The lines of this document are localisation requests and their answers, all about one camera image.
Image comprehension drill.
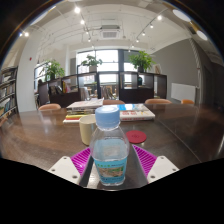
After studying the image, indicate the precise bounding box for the dark wall bookcase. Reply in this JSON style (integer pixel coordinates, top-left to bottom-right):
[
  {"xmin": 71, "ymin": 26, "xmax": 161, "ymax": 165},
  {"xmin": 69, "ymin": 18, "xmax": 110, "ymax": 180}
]
[{"xmin": 0, "ymin": 65, "xmax": 19, "ymax": 120}]

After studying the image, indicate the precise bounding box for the group of ceiling spotlights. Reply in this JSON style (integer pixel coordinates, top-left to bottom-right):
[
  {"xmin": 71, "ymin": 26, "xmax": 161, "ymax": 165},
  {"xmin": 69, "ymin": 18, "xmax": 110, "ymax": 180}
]
[{"xmin": 18, "ymin": 4, "xmax": 165, "ymax": 50}]

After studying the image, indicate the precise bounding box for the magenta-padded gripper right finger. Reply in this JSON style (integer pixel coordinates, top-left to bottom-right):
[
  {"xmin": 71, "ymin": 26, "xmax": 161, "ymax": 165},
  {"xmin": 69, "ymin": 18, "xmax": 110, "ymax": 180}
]
[{"xmin": 124, "ymin": 144, "xmax": 180, "ymax": 190}]

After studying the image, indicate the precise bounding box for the dark cube shelf unit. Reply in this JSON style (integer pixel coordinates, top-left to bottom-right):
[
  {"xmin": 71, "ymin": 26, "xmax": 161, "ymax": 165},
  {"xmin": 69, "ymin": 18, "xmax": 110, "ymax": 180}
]
[{"xmin": 37, "ymin": 70, "xmax": 168, "ymax": 108}]

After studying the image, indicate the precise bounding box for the flat round red coaster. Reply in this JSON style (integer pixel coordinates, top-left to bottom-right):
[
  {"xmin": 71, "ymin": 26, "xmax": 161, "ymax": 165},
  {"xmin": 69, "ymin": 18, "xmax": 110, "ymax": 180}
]
[{"xmin": 125, "ymin": 129, "xmax": 148, "ymax": 145}]

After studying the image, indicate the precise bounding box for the yellow spine book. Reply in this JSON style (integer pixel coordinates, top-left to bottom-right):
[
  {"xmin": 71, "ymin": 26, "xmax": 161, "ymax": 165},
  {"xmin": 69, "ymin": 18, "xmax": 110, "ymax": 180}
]
[{"xmin": 65, "ymin": 113, "xmax": 96, "ymax": 119}]

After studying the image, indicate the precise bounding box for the bushy potted green plant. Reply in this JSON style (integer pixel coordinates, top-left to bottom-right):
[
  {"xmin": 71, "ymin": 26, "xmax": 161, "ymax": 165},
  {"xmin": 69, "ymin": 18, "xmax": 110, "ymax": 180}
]
[{"xmin": 42, "ymin": 58, "xmax": 66, "ymax": 82}]

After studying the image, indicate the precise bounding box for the tall potted green plant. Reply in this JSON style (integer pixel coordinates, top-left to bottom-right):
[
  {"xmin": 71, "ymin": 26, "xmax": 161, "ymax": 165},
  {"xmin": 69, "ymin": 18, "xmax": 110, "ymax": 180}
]
[{"xmin": 128, "ymin": 50, "xmax": 156, "ymax": 74}]

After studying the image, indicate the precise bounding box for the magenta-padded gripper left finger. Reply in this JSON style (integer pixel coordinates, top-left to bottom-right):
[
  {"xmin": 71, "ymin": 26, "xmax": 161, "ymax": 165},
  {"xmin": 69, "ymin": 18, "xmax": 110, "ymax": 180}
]
[{"xmin": 48, "ymin": 147, "xmax": 100, "ymax": 190}]

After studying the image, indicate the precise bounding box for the clear blue-capped water bottle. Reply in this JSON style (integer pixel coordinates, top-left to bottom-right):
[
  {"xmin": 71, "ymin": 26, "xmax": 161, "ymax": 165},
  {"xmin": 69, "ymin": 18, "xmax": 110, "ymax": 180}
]
[{"xmin": 89, "ymin": 105, "xmax": 131, "ymax": 187}]

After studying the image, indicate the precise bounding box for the white round ceiling lamp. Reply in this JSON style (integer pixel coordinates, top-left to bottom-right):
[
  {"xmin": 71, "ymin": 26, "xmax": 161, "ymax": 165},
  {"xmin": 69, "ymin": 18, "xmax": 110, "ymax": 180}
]
[
  {"xmin": 172, "ymin": 8, "xmax": 192, "ymax": 23},
  {"xmin": 196, "ymin": 29, "xmax": 209, "ymax": 42}
]

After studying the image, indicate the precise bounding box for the cream ceramic mug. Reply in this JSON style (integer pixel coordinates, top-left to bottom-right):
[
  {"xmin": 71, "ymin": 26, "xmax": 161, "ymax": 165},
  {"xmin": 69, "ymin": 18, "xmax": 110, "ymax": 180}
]
[{"xmin": 78, "ymin": 114, "xmax": 98, "ymax": 146}]

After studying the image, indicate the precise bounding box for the ceiling air conditioner unit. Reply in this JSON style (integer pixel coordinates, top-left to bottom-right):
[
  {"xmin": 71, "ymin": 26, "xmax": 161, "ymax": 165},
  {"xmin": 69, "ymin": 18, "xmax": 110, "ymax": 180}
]
[{"xmin": 99, "ymin": 24, "xmax": 121, "ymax": 40}]

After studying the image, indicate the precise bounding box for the red spine book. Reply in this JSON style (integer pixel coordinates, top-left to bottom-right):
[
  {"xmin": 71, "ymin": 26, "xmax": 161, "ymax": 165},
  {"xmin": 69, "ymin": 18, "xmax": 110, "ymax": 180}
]
[{"xmin": 62, "ymin": 117, "xmax": 83, "ymax": 125}]

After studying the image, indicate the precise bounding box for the white wall radiator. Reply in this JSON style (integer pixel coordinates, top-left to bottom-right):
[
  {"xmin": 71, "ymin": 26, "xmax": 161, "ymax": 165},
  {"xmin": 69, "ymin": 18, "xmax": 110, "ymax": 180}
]
[{"xmin": 170, "ymin": 82, "xmax": 197, "ymax": 103}]

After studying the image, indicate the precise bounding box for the small potted green plant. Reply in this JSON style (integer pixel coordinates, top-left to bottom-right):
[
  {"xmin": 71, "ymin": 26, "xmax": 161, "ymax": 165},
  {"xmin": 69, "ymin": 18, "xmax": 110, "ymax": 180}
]
[{"xmin": 80, "ymin": 53, "xmax": 104, "ymax": 73}]

